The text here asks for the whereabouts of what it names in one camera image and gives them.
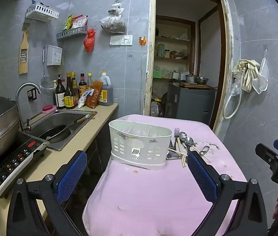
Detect white plastic utensil holder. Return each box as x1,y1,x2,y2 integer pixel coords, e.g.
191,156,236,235
109,119,173,171

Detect yellow label sauce bottle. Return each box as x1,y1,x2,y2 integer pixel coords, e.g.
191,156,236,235
64,72,77,109

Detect plastic oil jug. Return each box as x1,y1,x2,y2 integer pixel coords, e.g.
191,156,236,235
98,72,113,107

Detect white hose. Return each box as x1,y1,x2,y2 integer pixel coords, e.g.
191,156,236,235
222,88,242,120

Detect steel faucet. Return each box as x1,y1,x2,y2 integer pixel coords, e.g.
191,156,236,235
16,83,42,132

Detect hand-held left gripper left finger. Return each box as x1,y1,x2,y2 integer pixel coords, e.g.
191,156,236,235
6,150,88,236

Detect crumpled white plastic bag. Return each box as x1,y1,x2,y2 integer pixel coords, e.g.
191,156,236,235
150,98,165,117

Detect white wall basket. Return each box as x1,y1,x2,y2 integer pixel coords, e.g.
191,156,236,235
26,3,60,22

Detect steel sink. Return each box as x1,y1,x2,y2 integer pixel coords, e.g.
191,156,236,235
27,110,98,151

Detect wooden cutting board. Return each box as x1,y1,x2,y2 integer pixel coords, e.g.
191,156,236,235
179,82,214,89

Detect pink sponge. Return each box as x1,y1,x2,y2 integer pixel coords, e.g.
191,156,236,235
42,105,57,114

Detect wooden grater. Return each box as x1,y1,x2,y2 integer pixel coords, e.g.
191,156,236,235
19,23,30,75

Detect black frying pan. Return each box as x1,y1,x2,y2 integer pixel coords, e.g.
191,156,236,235
39,113,91,143

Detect clear bag dried goods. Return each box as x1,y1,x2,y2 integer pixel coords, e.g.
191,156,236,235
99,0,127,33

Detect white power cable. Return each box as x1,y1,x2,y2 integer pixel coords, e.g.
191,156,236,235
140,45,146,102

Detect dark bottle yellow cap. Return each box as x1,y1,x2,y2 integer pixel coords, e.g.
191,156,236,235
71,72,79,104

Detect black induction cooker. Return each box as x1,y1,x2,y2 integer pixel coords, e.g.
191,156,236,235
0,131,50,199

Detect yellow seasoning packet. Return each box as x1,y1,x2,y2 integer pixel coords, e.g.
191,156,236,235
63,14,73,31

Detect worn white door frame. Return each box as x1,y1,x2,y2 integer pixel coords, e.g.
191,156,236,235
143,0,234,136

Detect wooden shelf unit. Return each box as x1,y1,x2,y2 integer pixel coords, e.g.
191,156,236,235
154,16,196,79

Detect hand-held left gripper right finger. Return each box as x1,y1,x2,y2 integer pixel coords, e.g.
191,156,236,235
187,151,268,236

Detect beige kitchen counter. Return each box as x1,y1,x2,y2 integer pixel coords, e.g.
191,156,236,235
0,102,119,227

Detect grey wall basket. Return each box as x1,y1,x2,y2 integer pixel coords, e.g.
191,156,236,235
57,26,88,40

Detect white blue packet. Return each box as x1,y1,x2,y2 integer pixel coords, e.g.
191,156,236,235
78,89,92,109

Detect grey washing machine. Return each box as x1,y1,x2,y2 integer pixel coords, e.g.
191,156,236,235
165,83,217,126

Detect white wall box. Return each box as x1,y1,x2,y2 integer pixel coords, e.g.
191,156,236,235
47,45,63,66

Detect metal spoon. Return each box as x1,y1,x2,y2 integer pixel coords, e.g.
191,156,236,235
185,137,196,153
179,131,191,153

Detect pink floral tablecloth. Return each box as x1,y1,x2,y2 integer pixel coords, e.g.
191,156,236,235
82,114,249,236

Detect grey metal utensil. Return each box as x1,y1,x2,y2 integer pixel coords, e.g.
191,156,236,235
166,141,179,161

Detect white enamel pot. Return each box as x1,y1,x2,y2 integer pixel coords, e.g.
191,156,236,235
170,71,186,80

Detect white wall switch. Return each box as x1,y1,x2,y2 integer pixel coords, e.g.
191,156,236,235
110,35,122,46

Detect dark bottle red cap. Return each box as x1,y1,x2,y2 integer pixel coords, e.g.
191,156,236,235
79,73,87,99

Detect brown snack packet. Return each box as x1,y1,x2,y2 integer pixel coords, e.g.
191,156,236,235
85,80,103,109

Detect metal mesh strainer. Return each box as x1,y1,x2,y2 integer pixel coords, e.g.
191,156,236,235
40,47,56,95

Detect clear plastic bag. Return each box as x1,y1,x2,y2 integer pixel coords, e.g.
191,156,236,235
231,75,242,96

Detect red plastic bag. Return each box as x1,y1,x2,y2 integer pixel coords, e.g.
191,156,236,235
84,29,96,53

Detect wooden chopstick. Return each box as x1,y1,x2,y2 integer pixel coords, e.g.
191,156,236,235
168,148,188,157
176,138,187,168

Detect white wall socket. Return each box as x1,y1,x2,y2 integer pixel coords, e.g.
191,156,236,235
121,35,133,46

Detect metal fork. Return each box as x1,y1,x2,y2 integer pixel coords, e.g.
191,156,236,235
174,127,182,151

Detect red seasoning packets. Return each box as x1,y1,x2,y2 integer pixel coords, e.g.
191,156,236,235
71,15,88,29

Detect metal peeler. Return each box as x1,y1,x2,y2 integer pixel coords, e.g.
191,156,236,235
198,146,211,160

